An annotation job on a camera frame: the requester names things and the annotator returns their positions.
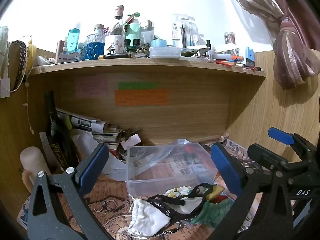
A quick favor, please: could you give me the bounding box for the clear bottle with silver cap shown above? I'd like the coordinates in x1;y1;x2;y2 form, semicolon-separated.
139;20;154;46

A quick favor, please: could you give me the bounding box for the pink sticky note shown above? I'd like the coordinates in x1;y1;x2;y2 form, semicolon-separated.
75;76;108;98

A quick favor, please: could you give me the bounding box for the green sticky note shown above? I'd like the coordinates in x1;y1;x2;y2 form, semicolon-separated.
118;82;158;90

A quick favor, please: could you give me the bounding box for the pink striped curtain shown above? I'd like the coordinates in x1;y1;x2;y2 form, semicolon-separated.
219;0;320;91

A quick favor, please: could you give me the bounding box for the pile of papers and booklets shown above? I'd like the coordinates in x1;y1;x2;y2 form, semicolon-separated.
92;126;140;155

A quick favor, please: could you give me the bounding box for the newspaper sheet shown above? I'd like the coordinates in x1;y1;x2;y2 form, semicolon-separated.
147;145;215;180

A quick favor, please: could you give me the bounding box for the yellow hanging item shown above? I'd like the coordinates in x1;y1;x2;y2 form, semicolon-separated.
26;36;38;68

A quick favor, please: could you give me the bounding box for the clear brush package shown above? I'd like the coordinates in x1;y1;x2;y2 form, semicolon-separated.
171;13;196;48

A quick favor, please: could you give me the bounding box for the black lace strap garment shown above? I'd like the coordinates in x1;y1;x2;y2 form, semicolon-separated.
146;183;216;222

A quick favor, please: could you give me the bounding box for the cream insulated mug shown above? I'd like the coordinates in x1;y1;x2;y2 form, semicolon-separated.
19;146;52;193

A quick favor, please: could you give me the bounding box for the white folded card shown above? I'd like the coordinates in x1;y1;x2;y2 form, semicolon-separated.
120;133;141;150

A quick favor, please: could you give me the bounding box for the brown tilted bottle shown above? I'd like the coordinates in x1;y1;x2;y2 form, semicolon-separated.
113;5;125;20

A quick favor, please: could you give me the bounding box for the black and gold pen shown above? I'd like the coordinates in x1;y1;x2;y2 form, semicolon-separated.
98;52;136;60

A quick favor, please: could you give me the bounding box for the clear jar of brown sticks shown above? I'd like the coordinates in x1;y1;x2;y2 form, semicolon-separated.
223;31;237;45

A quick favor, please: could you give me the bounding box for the vintage print desk liner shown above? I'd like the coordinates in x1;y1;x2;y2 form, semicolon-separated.
17;140;265;240

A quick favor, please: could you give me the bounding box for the white yellow patterned cloth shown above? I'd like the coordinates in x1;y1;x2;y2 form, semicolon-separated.
164;186;194;198

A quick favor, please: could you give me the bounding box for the beige hanging string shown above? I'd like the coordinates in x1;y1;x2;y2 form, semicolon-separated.
23;79;35;135

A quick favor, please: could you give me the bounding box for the glass bottle with blue beads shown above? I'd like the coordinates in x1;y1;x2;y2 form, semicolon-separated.
85;24;106;61

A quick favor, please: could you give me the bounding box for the dark folded umbrella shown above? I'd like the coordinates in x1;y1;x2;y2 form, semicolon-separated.
44;90;77;172

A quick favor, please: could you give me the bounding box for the green knitted cloth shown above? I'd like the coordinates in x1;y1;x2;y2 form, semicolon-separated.
190;199;236;228

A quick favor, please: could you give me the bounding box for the white cartoon mug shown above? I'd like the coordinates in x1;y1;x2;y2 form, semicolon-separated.
103;35;125;55

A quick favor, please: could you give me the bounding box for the white round plastic box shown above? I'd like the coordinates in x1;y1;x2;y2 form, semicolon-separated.
149;46;181;59

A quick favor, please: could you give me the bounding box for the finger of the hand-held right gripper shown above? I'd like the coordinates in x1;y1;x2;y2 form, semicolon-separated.
247;143;288;171
267;127;315;156

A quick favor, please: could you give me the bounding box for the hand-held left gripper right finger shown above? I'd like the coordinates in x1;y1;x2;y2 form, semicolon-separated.
207;142;294;240

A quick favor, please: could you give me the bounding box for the white paper sheet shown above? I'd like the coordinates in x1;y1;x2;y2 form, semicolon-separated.
71;129;128;182

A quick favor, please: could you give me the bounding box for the blue plastic box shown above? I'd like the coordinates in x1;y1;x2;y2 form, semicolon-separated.
244;47;255;67

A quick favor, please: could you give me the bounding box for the wooden shelf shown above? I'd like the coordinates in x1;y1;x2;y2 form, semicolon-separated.
25;55;267;145

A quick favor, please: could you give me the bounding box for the white hanging cloth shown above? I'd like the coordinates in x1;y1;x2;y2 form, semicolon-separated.
0;26;11;98

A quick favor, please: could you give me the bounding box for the braided headband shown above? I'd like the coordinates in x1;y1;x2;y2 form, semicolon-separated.
11;40;27;92

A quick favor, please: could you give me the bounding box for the rolled newspaper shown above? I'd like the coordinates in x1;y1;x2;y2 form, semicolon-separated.
55;107;110;133

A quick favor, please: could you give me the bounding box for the blue liquid bottle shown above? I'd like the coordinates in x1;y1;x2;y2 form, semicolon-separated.
67;27;81;53

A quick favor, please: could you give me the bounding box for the pink cosmetic tube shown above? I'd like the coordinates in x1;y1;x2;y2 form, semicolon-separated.
55;40;66;64

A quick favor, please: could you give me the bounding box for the clear plastic storage box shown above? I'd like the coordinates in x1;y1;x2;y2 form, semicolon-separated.
126;139;218;198

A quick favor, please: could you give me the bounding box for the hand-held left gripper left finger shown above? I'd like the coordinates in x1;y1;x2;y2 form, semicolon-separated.
27;143;113;240

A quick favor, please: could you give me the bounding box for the mint green pump bottle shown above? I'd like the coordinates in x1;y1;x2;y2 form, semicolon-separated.
124;17;140;46

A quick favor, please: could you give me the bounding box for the orange sticky note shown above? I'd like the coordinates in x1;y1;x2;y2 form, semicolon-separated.
114;89;168;106

